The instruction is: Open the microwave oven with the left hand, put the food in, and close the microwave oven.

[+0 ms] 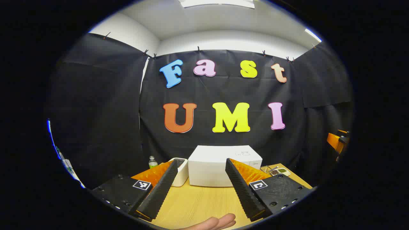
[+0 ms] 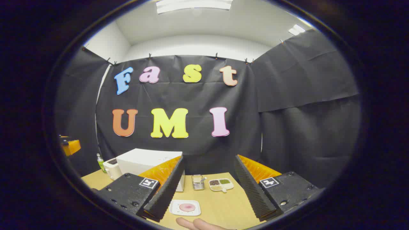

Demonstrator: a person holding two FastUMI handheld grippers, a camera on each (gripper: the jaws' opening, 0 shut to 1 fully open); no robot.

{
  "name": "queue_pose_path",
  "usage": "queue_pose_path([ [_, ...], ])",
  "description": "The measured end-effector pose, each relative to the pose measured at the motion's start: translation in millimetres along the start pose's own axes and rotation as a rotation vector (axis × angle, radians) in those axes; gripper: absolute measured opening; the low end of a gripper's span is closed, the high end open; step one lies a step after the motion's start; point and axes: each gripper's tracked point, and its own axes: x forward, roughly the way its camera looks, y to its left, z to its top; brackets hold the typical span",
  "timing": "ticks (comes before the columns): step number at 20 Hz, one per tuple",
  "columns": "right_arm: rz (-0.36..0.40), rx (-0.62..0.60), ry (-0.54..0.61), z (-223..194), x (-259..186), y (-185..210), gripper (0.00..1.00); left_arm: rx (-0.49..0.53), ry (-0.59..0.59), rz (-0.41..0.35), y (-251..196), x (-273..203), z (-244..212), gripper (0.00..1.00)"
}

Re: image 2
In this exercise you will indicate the glass jar with metal rack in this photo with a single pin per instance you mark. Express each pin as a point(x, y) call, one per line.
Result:
point(198, 182)

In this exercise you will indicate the small ceiling light panel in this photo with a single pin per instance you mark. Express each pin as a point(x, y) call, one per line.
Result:
point(296, 29)

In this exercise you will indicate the divided white condiment dish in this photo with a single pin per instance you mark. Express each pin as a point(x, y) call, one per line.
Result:
point(220, 184)

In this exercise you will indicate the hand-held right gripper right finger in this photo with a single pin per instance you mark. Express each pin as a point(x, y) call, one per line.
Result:
point(252, 191)

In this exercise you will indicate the white microwave oven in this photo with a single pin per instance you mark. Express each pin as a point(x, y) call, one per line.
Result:
point(140, 161)

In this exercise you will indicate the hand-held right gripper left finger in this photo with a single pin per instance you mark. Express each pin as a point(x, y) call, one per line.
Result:
point(166, 191)

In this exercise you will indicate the green label plastic bottle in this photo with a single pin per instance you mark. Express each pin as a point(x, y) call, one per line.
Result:
point(101, 164)

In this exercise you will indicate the white toaster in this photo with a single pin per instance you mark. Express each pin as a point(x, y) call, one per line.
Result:
point(111, 169)

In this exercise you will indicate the black backdrop cloth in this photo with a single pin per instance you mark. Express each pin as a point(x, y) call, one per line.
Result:
point(198, 95)

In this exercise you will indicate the large ceiling light panel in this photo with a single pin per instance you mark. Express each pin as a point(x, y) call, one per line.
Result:
point(195, 4)

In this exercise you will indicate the pink round food slice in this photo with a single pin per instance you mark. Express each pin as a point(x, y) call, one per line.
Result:
point(187, 207)

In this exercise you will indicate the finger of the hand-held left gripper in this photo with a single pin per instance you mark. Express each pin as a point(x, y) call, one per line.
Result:
point(72, 147)

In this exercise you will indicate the white square food plate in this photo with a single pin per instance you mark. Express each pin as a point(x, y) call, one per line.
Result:
point(175, 207)

